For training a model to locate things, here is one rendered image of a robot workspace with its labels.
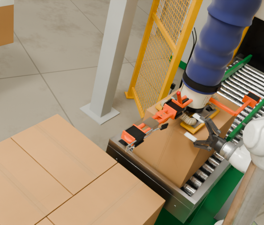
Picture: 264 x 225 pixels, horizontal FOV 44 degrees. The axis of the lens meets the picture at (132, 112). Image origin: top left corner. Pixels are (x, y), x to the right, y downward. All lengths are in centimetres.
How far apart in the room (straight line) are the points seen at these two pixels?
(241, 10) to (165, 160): 99
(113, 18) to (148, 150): 119
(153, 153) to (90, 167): 41
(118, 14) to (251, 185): 189
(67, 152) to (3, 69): 186
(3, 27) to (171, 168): 178
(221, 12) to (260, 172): 83
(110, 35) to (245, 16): 141
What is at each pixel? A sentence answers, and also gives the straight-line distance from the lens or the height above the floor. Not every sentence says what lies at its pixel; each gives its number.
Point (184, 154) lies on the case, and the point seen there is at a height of 83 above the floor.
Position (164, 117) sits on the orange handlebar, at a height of 111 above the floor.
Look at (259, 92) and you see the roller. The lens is 361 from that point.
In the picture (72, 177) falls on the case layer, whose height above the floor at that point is 54.
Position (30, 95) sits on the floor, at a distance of 348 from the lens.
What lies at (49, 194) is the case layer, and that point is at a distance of 196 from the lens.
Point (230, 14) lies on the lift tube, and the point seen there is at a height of 164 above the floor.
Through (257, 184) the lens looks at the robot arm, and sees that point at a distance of 124.
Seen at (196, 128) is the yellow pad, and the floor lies 98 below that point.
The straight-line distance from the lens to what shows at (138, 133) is 155.
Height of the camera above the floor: 214
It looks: 38 degrees down
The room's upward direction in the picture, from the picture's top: 17 degrees clockwise
